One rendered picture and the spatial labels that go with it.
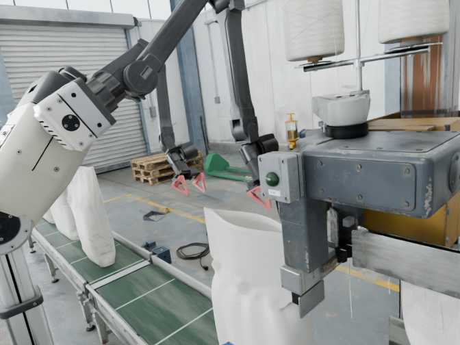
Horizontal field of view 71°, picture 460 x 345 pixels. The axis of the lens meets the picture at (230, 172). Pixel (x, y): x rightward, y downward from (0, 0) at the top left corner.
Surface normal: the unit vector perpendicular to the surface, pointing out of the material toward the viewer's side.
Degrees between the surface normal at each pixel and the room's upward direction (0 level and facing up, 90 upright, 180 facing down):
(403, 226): 90
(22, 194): 115
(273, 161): 90
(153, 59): 84
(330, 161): 90
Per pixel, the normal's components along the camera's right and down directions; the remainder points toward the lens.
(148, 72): 0.56, 0.02
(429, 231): -0.74, 0.24
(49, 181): 0.29, 0.58
